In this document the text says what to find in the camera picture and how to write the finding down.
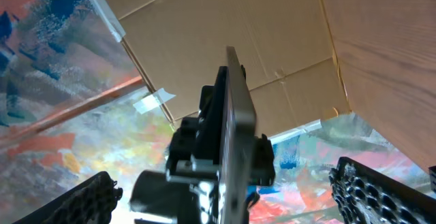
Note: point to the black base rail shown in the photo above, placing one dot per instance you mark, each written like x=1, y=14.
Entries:
x=432, y=176

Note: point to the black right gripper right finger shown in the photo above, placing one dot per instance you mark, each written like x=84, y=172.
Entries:
x=364, y=195

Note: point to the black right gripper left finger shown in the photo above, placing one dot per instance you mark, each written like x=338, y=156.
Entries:
x=92, y=202

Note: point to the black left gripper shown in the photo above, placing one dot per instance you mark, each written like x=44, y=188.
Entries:
x=195, y=158

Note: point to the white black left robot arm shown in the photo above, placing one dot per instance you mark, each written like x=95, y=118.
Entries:
x=153, y=194

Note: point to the brown cardboard panel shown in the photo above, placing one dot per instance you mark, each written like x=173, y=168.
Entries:
x=284, y=45

